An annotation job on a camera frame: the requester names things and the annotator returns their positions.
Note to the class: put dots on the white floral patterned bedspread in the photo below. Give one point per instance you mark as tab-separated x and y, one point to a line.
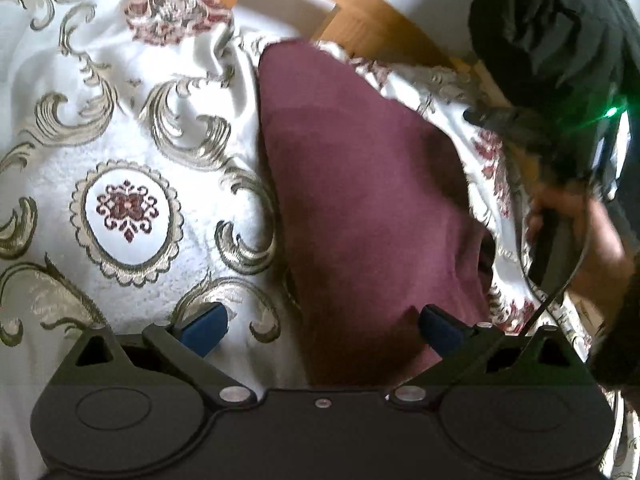
125	200

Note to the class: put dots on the maroon garment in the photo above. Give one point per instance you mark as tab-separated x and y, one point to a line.
360	200

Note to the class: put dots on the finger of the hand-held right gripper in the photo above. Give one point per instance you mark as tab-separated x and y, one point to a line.
480	117

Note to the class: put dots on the wooden bed frame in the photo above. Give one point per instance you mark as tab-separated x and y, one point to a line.
370	15

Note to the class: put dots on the person's right hand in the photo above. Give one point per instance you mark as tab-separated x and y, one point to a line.
600	245

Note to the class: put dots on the dark cloth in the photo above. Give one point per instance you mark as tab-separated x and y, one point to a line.
555	25

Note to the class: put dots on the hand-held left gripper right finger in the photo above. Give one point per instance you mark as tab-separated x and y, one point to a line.
440	329

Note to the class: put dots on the person's right forearm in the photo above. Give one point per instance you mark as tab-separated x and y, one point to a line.
617	345

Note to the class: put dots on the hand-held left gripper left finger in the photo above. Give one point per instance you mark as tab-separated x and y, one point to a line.
206	329

